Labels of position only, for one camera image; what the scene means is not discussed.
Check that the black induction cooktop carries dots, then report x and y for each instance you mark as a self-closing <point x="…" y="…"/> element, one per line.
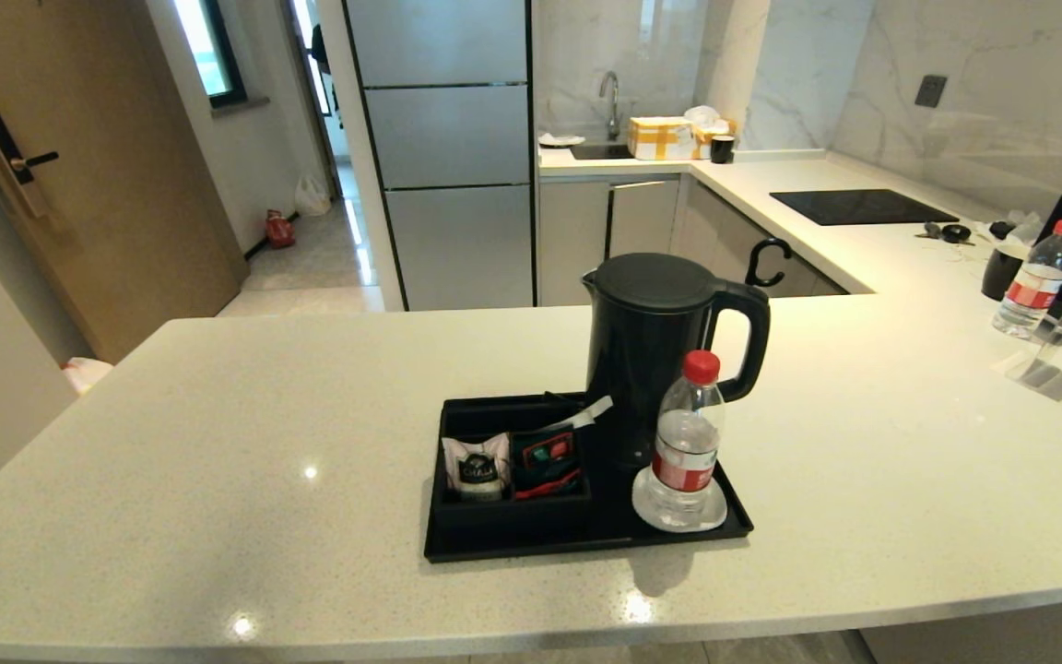
<point x="863" y="207"/>

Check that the red bag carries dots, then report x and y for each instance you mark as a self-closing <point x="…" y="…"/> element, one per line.
<point x="279" y="231"/>

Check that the yellow white cardboard box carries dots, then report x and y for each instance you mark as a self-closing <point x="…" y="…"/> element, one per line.
<point x="660" y="138"/>

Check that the black electric kettle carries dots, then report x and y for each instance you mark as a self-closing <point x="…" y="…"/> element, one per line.
<point x="642" y="350"/>

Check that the white paper stick packet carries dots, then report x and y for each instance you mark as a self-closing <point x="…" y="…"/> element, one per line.
<point x="597" y="409"/>

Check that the red orange packet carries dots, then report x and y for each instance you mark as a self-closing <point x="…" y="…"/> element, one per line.
<point x="549" y="486"/>

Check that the white round coaster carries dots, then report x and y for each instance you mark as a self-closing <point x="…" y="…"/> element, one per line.
<point x="713" y="516"/>

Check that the silver refrigerator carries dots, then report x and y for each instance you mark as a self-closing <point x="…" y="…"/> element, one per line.
<point x="448" y="120"/>

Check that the chrome sink faucet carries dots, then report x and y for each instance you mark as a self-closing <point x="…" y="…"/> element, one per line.
<point x="614" y="111"/>

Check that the small black cup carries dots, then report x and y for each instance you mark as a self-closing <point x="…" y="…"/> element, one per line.
<point x="722" y="149"/>

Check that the black divided organizer box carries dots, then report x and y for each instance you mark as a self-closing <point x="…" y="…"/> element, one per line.
<point x="513" y="516"/>

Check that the brown wooden door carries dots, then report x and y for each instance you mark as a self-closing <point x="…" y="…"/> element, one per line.
<point x="107" y="184"/>

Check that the clear plastic wrap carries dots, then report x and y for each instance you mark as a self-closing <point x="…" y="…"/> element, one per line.
<point x="1027" y="226"/>

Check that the grey corner cabinet front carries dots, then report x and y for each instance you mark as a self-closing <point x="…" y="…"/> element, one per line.
<point x="725" y="231"/>

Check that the black cabinet hook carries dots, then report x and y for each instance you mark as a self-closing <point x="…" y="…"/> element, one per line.
<point x="757" y="258"/>

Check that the small black round object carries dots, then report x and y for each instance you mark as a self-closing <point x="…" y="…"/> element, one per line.
<point x="1001" y="228"/>

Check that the white dish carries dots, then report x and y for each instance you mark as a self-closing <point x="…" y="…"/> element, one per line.
<point x="560" y="139"/>

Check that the black serving tray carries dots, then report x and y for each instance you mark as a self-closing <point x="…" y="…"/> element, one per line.
<point x="605" y="537"/>

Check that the black mug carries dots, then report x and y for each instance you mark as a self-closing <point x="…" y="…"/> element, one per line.
<point x="1001" y="272"/>

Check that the white tea bag packet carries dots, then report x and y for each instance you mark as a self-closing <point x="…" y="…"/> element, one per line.
<point x="476" y="461"/>

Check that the grey wall socket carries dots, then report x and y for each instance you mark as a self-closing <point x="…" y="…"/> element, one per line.
<point x="931" y="90"/>

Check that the white plastic bag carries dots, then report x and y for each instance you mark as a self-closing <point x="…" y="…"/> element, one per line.
<point x="312" y="196"/>

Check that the dark green and red box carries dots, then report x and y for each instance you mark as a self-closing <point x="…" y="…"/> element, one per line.
<point x="545" y="450"/>

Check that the steel sink basin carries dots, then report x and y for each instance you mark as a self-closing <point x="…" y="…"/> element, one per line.
<point x="600" y="150"/>

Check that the white trash bag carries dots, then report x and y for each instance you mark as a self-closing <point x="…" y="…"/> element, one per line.
<point x="87" y="373"/>

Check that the dark framed window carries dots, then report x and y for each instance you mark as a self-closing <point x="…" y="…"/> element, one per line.
<point x="208" y="46"/>

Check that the clear water bottle red cap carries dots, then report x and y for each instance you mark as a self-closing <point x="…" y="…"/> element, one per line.
<point x="1033" y="286"/>
<point x="686" y="443"/>

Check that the black key fob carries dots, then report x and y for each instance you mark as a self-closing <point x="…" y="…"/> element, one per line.
<point x="955" y="232"/>

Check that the white tissue bundle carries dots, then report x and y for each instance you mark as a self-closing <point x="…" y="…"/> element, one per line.
<point x="704" y="114"/>

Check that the grey cabinet door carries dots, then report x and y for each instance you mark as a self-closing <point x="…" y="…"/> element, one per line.
<point x="572" y="240"/>
<point x="642" y="217"/>

